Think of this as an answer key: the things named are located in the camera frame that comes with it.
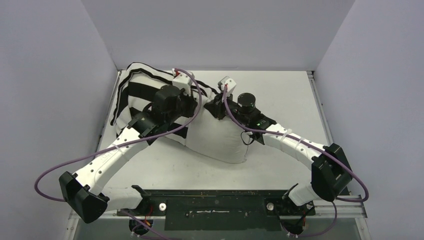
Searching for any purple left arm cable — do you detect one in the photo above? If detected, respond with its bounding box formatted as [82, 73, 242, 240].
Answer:
[33, 69, 204, 202]

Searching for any white pillow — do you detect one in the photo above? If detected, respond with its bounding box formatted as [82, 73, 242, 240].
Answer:
[167, 107, 249, 164]

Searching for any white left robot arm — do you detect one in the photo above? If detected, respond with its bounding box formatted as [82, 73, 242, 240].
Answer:
[59, 85, 202, 224]

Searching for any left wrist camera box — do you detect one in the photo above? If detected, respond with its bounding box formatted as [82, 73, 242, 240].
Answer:
[172, 71, 193, 94]

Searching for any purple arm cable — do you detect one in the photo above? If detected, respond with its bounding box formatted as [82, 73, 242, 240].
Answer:
[33, 69, 204, 202]
[221, 84, 371, 202]

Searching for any black metal base rail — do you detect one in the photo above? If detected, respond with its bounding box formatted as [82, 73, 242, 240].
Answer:
[71, 188, 367, 240]

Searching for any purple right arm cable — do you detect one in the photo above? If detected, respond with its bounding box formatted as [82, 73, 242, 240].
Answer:
[221, 84, 371, 202]

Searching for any black white striped pillowcase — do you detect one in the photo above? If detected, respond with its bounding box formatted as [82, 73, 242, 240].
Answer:
[110, 62, 206, 143]

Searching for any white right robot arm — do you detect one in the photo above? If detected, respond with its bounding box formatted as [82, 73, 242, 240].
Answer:
[204, 93, 353, 214]

